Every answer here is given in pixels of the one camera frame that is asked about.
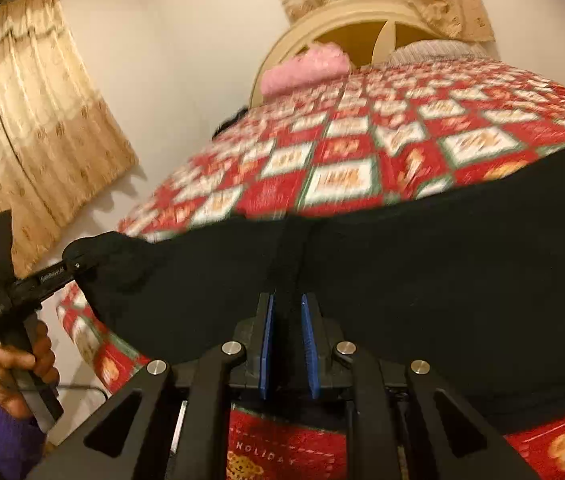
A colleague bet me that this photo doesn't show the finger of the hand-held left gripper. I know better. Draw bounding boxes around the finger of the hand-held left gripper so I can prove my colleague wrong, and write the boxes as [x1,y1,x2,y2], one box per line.
[61,232,110,283]

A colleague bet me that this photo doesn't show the striped pillow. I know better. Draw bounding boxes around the striped pillow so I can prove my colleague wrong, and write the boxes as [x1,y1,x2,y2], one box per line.
[386,40,493,67]

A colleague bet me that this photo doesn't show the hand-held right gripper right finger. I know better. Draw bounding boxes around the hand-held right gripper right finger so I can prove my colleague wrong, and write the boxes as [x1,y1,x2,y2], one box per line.
[301,293,539,480]

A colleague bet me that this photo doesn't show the small dark object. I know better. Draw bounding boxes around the small dark object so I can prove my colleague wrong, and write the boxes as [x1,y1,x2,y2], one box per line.
[211,105,250,140]

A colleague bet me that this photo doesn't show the golden patterned curtain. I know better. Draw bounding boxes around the golden patterned curtain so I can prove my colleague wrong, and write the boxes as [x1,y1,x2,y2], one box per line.
[0,0,139,343]

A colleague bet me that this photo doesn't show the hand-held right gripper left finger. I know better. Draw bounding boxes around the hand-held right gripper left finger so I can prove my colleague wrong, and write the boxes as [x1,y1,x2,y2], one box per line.
[27,292,276,480]

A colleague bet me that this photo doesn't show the cream wooden headboard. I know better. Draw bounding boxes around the cream wooden headboard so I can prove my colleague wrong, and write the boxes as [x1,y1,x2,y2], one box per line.
[248,0,500,108]

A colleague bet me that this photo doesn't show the person's left hand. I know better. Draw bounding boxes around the person's left hand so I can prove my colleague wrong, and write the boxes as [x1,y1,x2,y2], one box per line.
[0,320,59,421]

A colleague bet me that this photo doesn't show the pink pillow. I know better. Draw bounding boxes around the pink pillow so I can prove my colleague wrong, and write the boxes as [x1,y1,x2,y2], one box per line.
[261,44,352,96]

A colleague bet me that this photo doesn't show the black pants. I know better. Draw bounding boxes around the black pants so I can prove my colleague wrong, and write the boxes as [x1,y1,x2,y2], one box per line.
[62,144,565,436]

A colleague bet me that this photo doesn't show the red checkered printed bedspread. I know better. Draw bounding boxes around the red checkered printed bedspread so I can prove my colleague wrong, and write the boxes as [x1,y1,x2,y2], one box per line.
[56,54,565,480]

